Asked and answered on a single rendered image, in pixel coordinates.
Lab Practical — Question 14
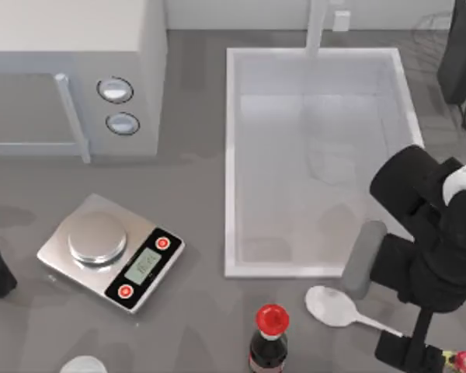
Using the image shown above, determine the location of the white spoon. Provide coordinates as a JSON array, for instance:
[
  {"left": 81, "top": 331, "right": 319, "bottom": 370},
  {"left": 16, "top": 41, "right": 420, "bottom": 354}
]
[{"left": 304, "top": 284, "right": 405, "bottom": 339}]

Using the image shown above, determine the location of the red and green flower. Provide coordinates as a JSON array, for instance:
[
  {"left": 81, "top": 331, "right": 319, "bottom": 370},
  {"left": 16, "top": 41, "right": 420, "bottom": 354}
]
[{"left": 441, "top": 348, "right": 466, "bottom": 373}]

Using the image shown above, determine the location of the pale grey rounded box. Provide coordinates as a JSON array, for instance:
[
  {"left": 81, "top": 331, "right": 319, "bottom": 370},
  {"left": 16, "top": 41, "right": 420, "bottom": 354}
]
[{"left": 341, "top": 220, "right": 388, "bottom": 301}]

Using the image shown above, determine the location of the dark bottle with red cap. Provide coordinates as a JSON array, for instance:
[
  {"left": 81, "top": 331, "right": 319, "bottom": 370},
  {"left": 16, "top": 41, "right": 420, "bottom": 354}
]
[{"left": 248, "top": 303, "right": 291, "bottom": 373}]

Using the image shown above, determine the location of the white sink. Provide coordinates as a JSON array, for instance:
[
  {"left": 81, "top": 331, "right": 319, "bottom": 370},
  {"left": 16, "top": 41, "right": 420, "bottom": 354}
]
[{"left": 224, "top": 47, "right": 426, "bottom": 279}]

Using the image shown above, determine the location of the tall white tap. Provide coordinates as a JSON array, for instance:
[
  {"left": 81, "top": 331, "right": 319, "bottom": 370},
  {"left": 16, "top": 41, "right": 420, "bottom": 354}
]
[{"left": 304, "top": 0, "right": 328, "bottom": 60}]

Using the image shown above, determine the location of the silver kitchen scale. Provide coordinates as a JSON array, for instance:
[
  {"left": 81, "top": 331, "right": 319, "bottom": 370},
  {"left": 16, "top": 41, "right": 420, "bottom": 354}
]
[{"left": 36, "top": 193, "right": 186, "bottom": 315}]

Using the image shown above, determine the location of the white cup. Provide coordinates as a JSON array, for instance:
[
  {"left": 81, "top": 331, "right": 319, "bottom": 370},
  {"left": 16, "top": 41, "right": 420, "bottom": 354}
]
[{"left": 59, "top": 354, "right": 109, "bottom": 373}]

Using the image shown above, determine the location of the small silver microwave knob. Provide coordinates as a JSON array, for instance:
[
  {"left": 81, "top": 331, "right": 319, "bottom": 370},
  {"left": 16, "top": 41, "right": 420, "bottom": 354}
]
[{"left": 105, "top": 111, "right": 141, "bottom": 138}]

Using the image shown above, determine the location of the pale microwave oven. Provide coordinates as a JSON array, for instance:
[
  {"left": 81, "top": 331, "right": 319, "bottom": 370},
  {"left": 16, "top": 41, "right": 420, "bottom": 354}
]
[{"left": 0, "top": 0, "right": 169, "bottom": 165}]

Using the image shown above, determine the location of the large silver microwave knob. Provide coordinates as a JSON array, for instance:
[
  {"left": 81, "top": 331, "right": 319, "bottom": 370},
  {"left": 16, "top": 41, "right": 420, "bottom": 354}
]
[{"left": 96, "top": 76, "right": 135, "bottom": 105}]

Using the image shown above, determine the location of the microwave oven door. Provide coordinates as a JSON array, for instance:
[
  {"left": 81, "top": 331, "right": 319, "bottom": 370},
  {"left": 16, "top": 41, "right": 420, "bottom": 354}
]
[{"left": 0, "top": 52, "right": 91, "bottom": 164}]

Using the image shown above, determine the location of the black stand with cables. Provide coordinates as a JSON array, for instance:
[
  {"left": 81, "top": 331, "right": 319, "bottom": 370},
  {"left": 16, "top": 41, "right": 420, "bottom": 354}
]
[{"left": 436, "top": 0, "right": 466, "bottom": 136}]

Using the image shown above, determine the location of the white wall socket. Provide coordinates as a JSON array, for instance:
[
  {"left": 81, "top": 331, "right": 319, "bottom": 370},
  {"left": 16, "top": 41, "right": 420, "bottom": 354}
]
[{"left": 332, "top": 10, "right": 352, "bottom": 33}]

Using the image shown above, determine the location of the pale microwave door handle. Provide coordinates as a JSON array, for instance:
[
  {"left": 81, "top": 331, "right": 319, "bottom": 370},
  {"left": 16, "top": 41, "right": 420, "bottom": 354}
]
[{"left": 54, "top": 72, "right": 92, "bottom": 164}]

